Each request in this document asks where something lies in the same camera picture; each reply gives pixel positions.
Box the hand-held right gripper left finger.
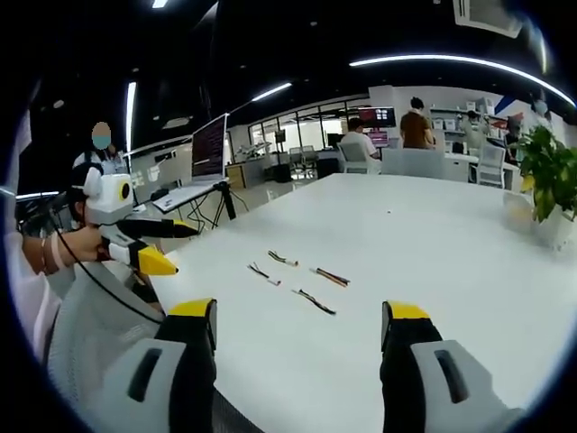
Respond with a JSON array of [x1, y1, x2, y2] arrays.
[[83, 297, 219, 433]]

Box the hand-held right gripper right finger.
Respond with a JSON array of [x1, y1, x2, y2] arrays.
[[380, 299, 527, 433]]

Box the JST connector with dark wires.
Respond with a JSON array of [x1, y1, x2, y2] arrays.
[[291, 288, 337, 317]]

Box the JST connector with short wires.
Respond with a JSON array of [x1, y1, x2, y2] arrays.
[[267, 250, 300, 268], [247, 263, 283, 287]]

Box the JST connector with orange wires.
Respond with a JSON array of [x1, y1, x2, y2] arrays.
[[309, 266, 352, 289]]

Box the person's left hand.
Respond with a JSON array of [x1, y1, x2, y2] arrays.
[[60, 225, 111, 268]]

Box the black tripod stand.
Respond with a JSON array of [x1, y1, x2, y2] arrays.
[[210, 180, 239, 222]]

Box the laptop with dark screen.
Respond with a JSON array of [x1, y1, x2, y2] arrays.
[[151, 113, 231, 213]]

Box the short ceiling light strip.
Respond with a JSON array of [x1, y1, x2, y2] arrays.
[[250, 81, 294, 103]]

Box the translucent plastic container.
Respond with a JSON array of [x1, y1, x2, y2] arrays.
[[501, 190, 536, 232]]

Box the white plant pot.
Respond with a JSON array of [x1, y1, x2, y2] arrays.
[[531, 205, 577, 250]]

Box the white office chair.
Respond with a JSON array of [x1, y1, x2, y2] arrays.
[[380, 148, 448, 182], [336, 142, 380, 175], [476, 143, 507, 189]]

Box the green potted plant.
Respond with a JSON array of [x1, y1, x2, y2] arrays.
[[508, 124, 577, 223]]

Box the long curved ceiling light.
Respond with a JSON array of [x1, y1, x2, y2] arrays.
[[348, 54, 577, 109]]

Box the ceiling air vent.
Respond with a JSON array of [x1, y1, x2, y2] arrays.
[[452, 0, 525, 40]]

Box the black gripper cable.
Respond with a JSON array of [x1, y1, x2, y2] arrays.
[[57, 228, 166, 325]]

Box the wall monitor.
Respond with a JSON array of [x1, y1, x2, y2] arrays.
[[358, 106, 397, 128]]

